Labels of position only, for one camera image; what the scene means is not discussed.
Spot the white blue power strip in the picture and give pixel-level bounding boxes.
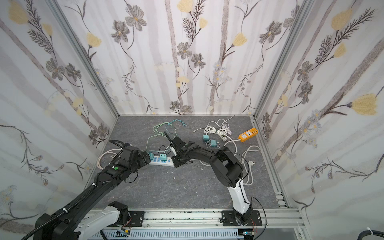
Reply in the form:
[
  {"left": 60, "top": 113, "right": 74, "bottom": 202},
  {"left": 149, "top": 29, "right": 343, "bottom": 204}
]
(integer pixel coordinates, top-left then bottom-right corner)
[{"left": 150, "top": 156, "right": 174, "bottom": 168}]

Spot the green USB cable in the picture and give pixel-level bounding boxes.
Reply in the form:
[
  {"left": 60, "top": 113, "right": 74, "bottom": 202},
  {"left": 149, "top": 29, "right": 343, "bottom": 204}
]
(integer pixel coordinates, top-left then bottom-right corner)
[{"left": 145, "top": 121, "right": 178, "bottom": 152}]

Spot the orange power strip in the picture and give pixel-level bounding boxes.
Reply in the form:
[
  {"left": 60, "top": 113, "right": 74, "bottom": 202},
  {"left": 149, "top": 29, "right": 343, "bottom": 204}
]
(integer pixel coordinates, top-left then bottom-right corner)
[{"left": 238, "top": 128, "right": 258, "bottom": 143}]

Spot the white power strip cord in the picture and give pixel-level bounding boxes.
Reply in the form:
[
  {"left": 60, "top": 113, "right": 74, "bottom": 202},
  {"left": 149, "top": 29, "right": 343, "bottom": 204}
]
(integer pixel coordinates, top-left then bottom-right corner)
[{"left": 239, "top": 145, "right": 261, "bottom": 187}]

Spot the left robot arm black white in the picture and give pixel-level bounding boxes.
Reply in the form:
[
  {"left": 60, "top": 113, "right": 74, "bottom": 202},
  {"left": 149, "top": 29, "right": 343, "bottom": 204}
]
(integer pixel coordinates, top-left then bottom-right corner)
[{"left": 23, "top": 143, "right": 151, "bottom": 240}]

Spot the beige socket power cord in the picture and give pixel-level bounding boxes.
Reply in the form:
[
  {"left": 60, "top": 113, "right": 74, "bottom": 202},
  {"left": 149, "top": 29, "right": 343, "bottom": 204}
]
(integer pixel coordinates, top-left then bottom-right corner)
[{"left": 96, "top": 149, "right": 124, "bottom": 170}]

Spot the white cable bundle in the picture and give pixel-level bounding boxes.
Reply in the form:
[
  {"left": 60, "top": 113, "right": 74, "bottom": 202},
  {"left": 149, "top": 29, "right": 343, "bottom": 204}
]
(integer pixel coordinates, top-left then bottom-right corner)
[{"left": 203, "top": 116, "right": 233, "bottom": 142}]

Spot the orange strip white cord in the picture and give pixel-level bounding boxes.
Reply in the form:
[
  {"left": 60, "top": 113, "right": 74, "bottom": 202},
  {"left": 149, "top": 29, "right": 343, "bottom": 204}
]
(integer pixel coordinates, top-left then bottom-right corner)
[{"left": 223, "top": 136, "right": 242, "bottom": 155}]

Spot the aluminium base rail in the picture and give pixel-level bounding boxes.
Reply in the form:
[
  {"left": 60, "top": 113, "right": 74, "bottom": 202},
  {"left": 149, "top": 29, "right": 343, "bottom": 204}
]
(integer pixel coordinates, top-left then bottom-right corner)
[{"left": 58, "top": 208, "right": 307, "bottom": 240}]

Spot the white slotted cable duct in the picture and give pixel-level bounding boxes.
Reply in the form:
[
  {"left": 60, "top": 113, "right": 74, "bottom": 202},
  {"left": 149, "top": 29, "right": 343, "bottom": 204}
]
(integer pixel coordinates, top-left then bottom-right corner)
[{"left": 103, "top": 229, "right": 244, "bottom": 240}]

